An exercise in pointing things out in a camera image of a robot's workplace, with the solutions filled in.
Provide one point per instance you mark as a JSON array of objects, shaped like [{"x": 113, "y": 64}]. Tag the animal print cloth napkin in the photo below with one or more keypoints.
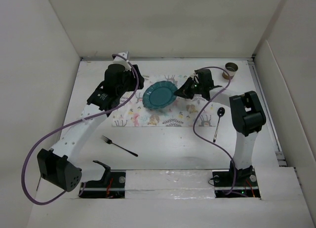
[{"x": 181, "y": 113}]

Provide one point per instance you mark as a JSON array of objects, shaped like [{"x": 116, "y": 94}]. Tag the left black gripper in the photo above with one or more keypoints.
[{"x": 131, "y": 74}]

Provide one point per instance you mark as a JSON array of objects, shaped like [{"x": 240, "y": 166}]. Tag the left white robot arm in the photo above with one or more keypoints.
[{"x": 57, "y": 164}]

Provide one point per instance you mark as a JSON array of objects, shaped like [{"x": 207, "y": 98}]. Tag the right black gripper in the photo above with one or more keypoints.
[{"x": 183, "y": 91}]

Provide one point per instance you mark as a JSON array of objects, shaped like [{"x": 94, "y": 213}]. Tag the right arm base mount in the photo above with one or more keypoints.
[{"x": 243, "y": 184}]

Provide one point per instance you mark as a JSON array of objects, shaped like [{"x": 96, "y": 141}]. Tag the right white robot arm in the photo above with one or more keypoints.
[{"x": 247, "y": 114}]

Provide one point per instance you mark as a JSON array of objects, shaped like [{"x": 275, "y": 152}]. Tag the black metal fork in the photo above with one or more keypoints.
[{"x": 110, "y": 142}]

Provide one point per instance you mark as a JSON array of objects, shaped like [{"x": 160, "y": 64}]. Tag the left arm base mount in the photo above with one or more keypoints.
[{"x": 110, "y": 186}]

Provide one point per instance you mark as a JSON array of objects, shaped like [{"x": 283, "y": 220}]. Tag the metal spoon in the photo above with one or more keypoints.
[{"x": 220, "y": 113}]

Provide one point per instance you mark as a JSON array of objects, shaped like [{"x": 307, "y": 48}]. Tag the brown paper cup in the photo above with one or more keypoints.
[{"x": 231, "y": 69}]

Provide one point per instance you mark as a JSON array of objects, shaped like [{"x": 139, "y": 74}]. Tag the teal scalloped plate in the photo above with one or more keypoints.
[{"x": 159, "y": 95}]

